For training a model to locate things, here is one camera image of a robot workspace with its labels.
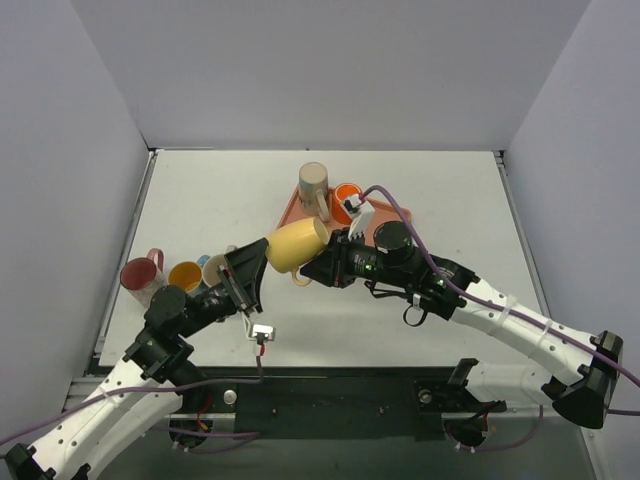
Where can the beige floral mug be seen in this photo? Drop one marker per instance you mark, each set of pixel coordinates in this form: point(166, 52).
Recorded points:
point(210, 266)

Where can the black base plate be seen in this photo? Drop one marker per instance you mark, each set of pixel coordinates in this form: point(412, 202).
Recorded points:
point(331, 403)

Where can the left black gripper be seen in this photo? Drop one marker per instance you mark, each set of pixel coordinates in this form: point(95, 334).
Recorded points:
point(238, 286)

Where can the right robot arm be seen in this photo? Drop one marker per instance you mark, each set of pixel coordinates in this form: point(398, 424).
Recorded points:
point(574, 372)

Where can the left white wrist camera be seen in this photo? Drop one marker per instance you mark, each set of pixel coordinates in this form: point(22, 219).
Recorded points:
point(258, 333)

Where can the pink patterned mug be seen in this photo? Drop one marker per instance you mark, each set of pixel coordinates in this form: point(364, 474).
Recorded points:
point(142, 277)

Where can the tall beige seashell mug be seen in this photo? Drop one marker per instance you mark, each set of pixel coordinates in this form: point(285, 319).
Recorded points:
point(313, 190)

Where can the yellow mug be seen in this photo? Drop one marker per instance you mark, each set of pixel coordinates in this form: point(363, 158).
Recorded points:
point(295, 244)

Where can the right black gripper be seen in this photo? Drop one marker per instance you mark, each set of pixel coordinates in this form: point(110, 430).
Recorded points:
point(338, 260)

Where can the pink plastic tray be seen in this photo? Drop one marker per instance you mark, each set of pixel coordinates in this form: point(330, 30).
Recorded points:
point(383, 212)

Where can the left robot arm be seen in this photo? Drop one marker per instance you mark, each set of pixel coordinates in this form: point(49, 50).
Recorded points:
point(154, 378)

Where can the blue butterfly mug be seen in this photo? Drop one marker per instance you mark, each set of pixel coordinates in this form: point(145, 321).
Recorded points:
point(189, 276)

